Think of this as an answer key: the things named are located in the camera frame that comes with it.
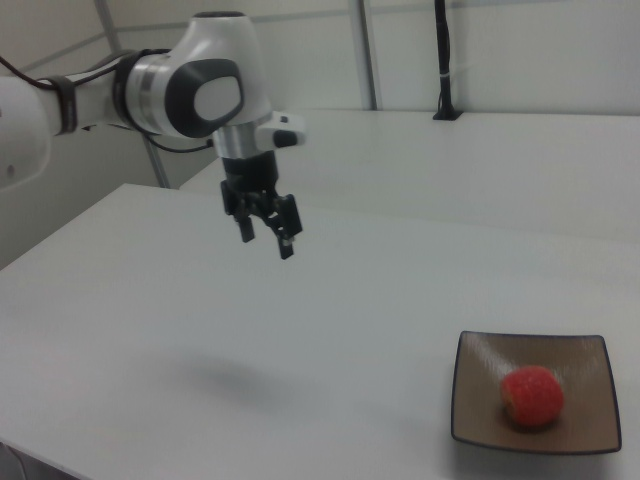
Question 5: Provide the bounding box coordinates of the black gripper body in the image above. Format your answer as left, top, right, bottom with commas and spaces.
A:
218, 152, 282, 217

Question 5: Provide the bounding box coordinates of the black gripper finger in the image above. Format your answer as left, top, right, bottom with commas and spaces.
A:
260, 192, 305, 262
232, 194, 260, 245

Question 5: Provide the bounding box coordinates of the red apple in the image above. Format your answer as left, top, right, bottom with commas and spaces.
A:
500, 364, 566, 429

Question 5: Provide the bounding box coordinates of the brown square ceramic plate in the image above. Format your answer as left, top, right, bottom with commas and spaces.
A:
449, 329, 624, 457

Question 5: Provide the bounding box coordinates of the black pole with base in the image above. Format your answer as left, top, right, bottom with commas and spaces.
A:
431, 0, 464, 123

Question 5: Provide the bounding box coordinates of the dark strap around arm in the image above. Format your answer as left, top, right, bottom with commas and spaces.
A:
45, 73, 84, 137

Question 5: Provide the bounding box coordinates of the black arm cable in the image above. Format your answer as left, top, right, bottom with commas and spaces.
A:
0, 47, 217, 153

